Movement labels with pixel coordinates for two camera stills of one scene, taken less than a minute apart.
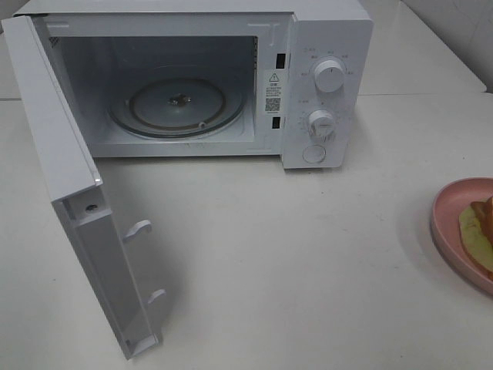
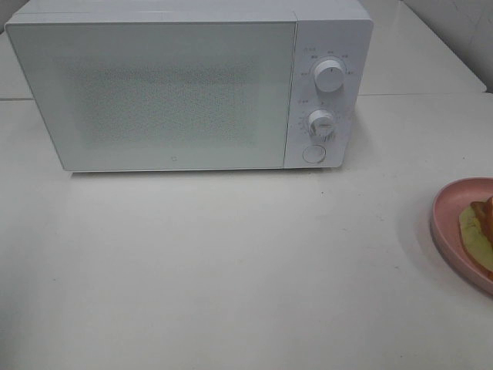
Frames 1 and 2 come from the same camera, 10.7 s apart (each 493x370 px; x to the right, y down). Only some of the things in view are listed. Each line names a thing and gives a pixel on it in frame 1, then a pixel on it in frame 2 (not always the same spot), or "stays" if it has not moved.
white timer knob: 320,125 stays
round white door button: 314,154 stays
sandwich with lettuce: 476,230 stays
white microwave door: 105,252 -> 139,95
